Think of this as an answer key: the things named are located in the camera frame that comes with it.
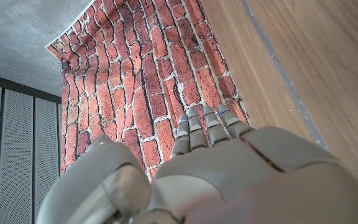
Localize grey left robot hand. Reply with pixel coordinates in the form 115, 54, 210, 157
35, 103, 358, 224

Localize grey perforated wall panels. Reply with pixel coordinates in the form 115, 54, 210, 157
0, 71, 63, 224

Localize grey tape table outline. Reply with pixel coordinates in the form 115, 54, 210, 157
239, 0, 331, 152

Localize red brick printed backdrop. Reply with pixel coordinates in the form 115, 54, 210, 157
44, 0, 254, 181

